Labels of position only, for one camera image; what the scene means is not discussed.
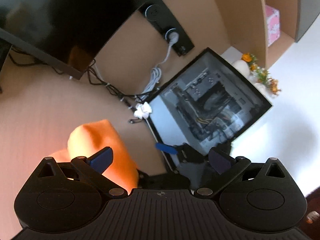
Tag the white egg-shaped ornament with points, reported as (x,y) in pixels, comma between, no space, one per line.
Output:
(241,67)

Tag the black wall socket rail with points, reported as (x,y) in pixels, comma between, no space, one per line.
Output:
(160,22)

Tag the black computer monitor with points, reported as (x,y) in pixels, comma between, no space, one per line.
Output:
(62,17)

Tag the orange pumpkin face costume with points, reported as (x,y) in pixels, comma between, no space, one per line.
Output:
(100,137)

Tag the wooden wall shelf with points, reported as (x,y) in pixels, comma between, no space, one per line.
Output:
(237,10)

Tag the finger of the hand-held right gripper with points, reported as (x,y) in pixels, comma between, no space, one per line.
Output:
(166,148)

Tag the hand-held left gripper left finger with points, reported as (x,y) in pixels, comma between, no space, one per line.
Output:
(102,161)

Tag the white computer case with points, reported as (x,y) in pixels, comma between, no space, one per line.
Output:
(212,100)

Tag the orange flower bouquet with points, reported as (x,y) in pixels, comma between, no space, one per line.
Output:
(262,76)

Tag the white crumpled tissue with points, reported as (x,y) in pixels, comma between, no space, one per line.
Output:
(142,110)

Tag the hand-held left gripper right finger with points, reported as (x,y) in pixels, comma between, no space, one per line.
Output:
(220,162)

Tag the pink patterned box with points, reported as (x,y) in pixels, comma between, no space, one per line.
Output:
(272,25)

